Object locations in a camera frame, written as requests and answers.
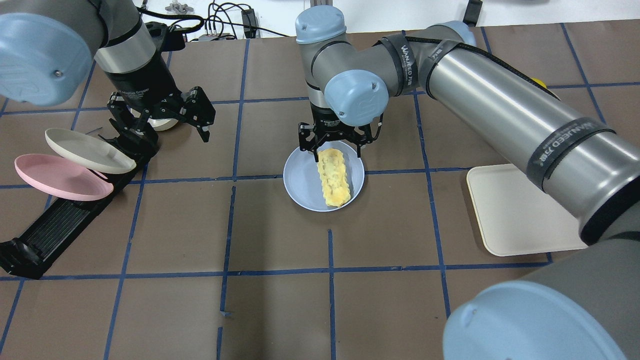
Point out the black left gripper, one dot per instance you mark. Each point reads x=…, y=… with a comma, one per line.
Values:
x=142, y=82

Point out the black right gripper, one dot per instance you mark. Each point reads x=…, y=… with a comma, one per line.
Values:
x=326, y=125

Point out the yellow bread loaf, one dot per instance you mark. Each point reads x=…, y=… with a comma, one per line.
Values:
x=331, y=168

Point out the light blue plate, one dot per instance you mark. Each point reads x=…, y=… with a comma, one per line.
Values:
x=303, y=183

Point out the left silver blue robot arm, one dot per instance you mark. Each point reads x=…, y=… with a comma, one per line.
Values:
x=49, y=46

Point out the beige plate in rack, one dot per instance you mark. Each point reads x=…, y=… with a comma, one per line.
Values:
x=88, y=151

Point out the pink plate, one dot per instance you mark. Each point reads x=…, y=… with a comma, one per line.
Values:
x=61, y=177

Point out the beige bowl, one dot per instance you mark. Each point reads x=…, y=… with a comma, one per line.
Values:
x=162, y=125

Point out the metal clamp parts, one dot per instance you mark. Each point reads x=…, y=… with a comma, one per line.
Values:
x=176, y=7

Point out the black power adapter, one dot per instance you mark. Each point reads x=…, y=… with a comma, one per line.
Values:
x=249, y=21

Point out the black dish rack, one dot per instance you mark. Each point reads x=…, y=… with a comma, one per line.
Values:
x=33, y=252

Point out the white rectangular tray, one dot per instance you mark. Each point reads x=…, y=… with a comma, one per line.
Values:
x=516, y=218

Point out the yellow lemon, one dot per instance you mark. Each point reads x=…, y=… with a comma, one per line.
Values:
x=539, y=82

